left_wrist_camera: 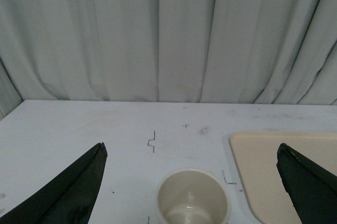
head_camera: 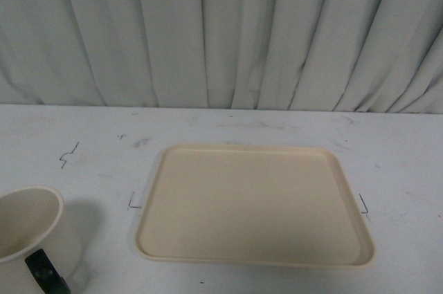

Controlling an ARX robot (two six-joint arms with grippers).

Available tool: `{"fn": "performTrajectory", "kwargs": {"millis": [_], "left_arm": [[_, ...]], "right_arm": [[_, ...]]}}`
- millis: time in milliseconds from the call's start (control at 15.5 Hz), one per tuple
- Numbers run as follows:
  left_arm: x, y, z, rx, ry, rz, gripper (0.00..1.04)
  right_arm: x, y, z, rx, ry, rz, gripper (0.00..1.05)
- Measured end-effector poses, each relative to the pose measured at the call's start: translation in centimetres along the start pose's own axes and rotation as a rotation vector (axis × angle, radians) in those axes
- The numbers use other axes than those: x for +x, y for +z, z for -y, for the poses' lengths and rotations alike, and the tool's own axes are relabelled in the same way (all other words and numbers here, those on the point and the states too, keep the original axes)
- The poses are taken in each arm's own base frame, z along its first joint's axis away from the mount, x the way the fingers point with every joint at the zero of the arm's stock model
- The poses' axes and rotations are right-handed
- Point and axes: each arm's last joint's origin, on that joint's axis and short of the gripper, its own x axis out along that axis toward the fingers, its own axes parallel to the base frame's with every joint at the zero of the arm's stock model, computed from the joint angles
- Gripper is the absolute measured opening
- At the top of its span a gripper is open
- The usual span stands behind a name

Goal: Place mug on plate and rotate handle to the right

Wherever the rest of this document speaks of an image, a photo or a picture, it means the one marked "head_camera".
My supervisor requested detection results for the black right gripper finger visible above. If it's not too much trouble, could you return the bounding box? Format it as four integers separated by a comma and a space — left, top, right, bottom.
25, 249, 71, 294

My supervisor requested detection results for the cream ceramic mug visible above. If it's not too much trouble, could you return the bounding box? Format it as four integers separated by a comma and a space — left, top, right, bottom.
1, 186, 82, 293

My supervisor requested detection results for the beige rectangular plastic tray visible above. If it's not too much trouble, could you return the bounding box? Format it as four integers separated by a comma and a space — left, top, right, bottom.
135, 144, 375, 268

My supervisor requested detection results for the grey-white pleated curtain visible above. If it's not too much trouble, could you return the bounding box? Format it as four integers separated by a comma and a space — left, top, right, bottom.
1, 0, 442, 113

